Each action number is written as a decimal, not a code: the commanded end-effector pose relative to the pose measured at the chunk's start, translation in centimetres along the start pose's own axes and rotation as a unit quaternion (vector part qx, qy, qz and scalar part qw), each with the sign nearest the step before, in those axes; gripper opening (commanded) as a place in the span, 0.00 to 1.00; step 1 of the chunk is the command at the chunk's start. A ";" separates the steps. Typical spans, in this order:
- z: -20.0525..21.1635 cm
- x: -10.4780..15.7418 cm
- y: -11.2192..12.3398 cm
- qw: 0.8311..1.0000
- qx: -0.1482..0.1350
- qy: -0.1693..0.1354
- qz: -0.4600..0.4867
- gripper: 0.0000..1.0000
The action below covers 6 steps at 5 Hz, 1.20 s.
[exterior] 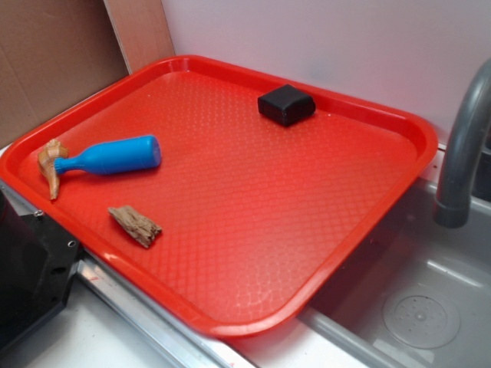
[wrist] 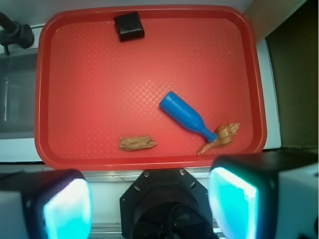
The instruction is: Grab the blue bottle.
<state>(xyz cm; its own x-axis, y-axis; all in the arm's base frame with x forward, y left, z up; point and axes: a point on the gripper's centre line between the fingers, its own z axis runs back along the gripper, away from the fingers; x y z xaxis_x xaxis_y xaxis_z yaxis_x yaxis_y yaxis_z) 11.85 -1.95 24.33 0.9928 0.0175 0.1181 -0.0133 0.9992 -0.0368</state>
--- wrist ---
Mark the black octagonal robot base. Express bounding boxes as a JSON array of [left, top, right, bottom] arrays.
[[120, 169, 218, 239]]

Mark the blue plastic bottle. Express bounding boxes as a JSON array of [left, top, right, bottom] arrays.
[[159, 91, 217, 142]]

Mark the black square block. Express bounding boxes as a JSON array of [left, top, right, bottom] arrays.
[[114, 11, 145, 41]]

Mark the red plastic tray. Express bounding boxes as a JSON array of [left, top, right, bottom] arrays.
[[35, 5, 267, 171]]

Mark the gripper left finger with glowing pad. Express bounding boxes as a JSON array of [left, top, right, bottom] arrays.
[[0, 169, 93, 239]]

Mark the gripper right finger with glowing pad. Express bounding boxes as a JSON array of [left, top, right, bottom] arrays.
[[207, 151, 319, 239]]

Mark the brown toy seashell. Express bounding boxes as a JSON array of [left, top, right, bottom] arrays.
[[196, 123, 240, 155]]

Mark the brown wooden bark piece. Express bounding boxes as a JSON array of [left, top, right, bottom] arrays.
[[118, 135, 158, 151]]

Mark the grey sink basin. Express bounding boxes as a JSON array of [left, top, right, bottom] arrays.
[[0, 49, 37, 139]]

